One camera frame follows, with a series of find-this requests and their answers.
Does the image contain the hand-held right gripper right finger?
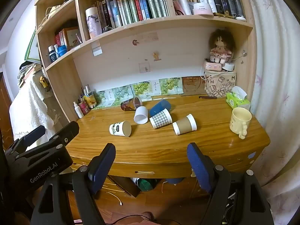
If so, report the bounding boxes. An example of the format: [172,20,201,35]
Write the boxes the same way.
[187,142,275,225]

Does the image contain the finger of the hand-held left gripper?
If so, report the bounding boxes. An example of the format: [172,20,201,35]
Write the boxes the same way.
[5,125,46,156]
[25,121,80,154]

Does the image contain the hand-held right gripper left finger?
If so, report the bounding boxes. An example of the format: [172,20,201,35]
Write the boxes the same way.
[30,142,117,225]

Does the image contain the brown sleeve paper cup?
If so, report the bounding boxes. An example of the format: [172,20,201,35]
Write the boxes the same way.
[172,114,197,136]

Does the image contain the white leaf print paper cup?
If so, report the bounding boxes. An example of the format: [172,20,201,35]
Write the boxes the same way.
[109,121,132,137]

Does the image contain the checked paper cup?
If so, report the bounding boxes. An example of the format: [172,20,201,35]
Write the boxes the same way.
[149,108,173,129]

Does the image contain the plain white paper cup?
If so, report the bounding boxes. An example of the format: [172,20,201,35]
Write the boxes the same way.
[134,106,149,125]

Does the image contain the dark red paper cup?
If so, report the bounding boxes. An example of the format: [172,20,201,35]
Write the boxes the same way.
[120,96,143,111]

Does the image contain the blue paper cup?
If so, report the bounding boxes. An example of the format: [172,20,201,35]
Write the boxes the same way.
[149,99,172,117]

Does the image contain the white lace cloth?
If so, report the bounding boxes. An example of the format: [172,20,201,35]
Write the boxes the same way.
[9,74,62,141]

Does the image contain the white spray bottle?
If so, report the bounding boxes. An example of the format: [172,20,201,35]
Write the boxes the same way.
[73,101,84,119]

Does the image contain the red container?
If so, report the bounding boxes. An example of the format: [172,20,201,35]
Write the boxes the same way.
[78,100,91,115]

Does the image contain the wooden desk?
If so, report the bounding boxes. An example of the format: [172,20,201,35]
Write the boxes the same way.
[68,96,271,200]

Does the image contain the green white bag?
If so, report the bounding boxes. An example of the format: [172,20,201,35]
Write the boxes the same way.
[135,178,158,192]

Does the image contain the grape print card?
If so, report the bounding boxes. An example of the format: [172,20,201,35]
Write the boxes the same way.
[93,90,113,107]
[131,81,153,99]
[159,77,182,95]
[112,85,132,104]

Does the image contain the wooden bookshelf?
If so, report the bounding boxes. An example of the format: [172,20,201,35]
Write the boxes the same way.
[34,0,257,122]

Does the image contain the pale yellow mug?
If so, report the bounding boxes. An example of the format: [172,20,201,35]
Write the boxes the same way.
[229,107,253,139]

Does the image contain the green tissue pack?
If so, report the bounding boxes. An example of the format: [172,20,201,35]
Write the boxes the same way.
[226,86,251,110]

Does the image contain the dark bottle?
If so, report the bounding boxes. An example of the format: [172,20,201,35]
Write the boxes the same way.
[48,45,57,63]

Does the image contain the brown carved board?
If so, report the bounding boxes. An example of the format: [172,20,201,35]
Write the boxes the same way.
[182,76,207,95]

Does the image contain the patterned brown storage box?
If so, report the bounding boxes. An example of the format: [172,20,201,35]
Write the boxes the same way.
[203,70,237,97]

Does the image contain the green framed picture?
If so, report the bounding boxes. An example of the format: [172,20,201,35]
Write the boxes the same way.
[24,28,42,63]

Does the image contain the red books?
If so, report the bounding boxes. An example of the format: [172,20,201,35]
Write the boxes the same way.
[55,29,68,50]

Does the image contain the framed picture box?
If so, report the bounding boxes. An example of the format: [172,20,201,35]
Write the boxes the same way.
[63,27,83,49]

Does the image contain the pink box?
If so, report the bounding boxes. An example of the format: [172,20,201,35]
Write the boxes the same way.
[203,60,223,72]

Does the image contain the white floral cylinder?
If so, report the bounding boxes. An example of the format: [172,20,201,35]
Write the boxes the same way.
[85,7,103,40]

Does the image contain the rag doll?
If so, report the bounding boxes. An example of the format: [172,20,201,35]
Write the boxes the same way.
[209,28,236,64]

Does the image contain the white floral curtain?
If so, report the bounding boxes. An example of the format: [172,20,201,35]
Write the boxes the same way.
[242,0,300,218]

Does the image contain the row of pale books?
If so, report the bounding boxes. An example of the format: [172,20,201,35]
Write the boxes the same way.
[95,0,170,30]

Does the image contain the pink cream jar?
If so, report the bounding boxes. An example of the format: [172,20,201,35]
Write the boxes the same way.
[193,2,214,16]

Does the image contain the white tube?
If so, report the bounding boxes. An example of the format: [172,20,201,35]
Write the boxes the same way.
[203,0,218,14]

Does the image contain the white plastic roll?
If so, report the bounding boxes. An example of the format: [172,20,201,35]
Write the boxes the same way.
[175,0,192,16]

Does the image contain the row of dark books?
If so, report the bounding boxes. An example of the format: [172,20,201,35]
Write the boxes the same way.
[169,0,247,20]

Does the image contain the white charging cable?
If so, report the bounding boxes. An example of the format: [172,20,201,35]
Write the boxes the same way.
[106,190,124,206]

